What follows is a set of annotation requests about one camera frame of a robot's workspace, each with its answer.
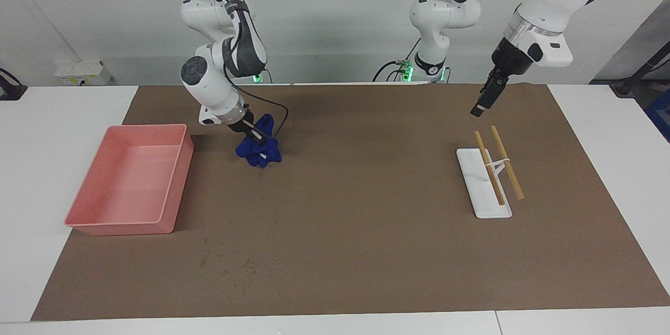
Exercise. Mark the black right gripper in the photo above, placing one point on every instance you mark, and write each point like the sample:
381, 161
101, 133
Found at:
243, 124

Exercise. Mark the brown table mat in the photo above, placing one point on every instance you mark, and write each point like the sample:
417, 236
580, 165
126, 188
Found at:
335, 230

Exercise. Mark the blue towel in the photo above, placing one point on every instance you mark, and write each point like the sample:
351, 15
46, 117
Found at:
259, 154

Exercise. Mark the wooden rack rod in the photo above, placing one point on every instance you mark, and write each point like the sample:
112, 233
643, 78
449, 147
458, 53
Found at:
507, 163
489, 167

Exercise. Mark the blue box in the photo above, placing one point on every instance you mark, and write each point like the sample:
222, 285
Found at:
660, 115

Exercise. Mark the black table clamp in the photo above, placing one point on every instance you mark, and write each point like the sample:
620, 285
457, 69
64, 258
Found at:
10, 91

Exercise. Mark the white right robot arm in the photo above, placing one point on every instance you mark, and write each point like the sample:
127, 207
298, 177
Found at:
209, 84

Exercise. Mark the pink plastic bin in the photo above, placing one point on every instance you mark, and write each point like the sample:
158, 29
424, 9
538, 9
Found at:
128, 183

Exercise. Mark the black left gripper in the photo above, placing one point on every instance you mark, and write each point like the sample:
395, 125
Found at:
507, 60

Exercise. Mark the white wall socket strip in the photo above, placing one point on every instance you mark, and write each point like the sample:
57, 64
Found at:
78, 73

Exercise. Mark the black stand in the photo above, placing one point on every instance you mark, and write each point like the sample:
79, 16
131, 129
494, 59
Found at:
625, 86

